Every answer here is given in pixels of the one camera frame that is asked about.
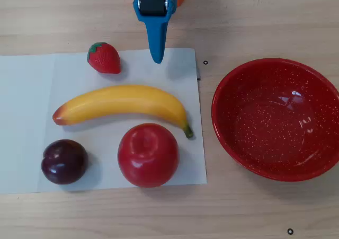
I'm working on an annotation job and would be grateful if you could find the blue gripper black motor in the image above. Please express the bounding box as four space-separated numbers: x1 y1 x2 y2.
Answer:
132 0 178 65

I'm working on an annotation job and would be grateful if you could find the yellow plastic banana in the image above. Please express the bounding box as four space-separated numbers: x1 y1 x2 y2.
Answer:
52 84 194 139

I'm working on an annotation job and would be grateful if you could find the red speckled bowl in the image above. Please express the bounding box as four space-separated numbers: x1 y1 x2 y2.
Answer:
211 57 339 182

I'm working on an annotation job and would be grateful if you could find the red plastic strawberry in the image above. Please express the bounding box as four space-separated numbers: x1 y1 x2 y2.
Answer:
87 41 121 74

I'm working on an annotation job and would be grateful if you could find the red plastic apple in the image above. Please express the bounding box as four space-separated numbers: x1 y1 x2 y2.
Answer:
117 122 181 189

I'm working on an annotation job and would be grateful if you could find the white paper sheet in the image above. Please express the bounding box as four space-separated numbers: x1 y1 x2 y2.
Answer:
0 47 208 195

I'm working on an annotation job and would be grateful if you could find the dark purple plastic plum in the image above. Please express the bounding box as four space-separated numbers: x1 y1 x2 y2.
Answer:
40 139 90 185

